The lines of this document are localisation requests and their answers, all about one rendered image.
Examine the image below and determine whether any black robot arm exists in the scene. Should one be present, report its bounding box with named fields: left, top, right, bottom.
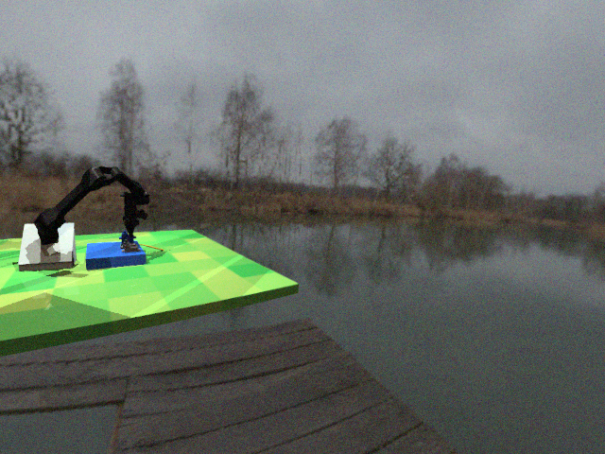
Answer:
left=33, top=166, right=149, bottom=245

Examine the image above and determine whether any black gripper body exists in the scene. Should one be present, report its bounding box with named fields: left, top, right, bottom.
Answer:
left=123, top=206, right=139, bottom=225

